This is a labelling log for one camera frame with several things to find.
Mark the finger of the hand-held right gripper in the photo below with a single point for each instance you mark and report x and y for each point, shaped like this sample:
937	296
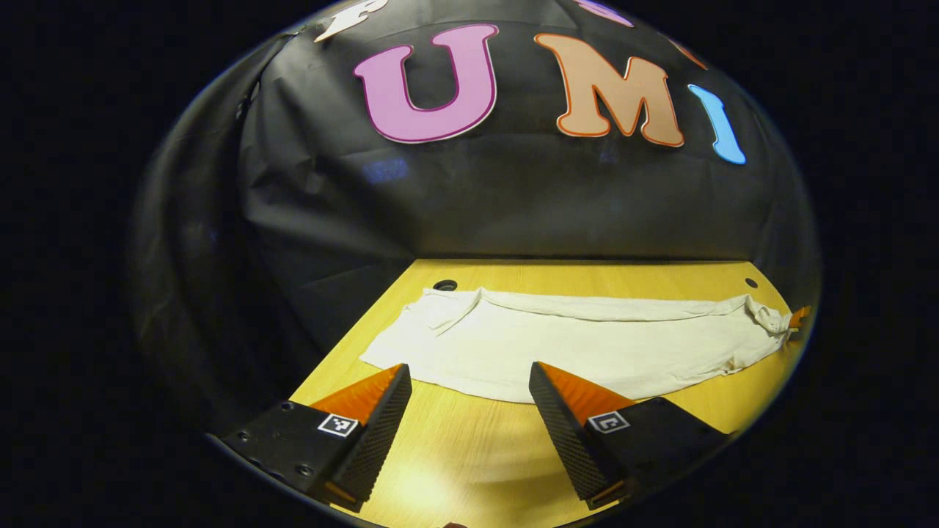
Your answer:
799	317

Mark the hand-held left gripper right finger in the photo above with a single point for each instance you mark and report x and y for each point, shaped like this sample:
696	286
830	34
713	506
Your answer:
565	440

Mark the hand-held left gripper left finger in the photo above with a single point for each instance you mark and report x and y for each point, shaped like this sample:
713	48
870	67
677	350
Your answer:
378	440

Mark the black backdrop cloth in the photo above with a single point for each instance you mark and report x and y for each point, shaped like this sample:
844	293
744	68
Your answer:
513	205

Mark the white jeans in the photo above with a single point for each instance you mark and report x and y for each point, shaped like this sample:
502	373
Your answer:
587	345

